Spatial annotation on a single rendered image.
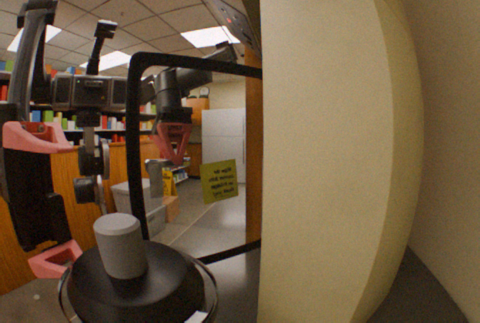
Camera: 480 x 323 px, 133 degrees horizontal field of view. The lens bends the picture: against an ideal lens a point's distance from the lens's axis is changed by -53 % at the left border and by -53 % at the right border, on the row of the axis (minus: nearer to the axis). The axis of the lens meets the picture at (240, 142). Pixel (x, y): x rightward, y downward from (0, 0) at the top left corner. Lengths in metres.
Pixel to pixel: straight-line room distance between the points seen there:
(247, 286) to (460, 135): 0.57
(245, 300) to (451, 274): 0.47
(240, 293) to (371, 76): 0.42
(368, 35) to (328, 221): 0.16
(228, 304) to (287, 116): 0.36
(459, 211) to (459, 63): 0.32
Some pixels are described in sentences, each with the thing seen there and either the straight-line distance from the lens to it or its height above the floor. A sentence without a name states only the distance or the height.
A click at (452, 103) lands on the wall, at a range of 0.58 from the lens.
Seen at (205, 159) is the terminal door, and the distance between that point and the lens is 0.38.
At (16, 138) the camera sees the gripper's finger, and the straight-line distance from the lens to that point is 0.19.
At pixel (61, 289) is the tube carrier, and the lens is 0.15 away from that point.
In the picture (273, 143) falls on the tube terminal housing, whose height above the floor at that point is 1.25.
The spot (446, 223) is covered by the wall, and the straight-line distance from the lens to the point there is 0.60.
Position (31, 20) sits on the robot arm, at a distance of 0.54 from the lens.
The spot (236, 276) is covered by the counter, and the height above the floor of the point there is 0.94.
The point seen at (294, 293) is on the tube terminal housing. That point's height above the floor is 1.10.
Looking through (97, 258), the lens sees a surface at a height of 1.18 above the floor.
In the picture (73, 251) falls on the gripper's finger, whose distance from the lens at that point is 0.23.
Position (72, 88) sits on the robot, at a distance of 1.04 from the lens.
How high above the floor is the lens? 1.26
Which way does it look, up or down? 3 degrees down
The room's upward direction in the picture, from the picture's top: straight up
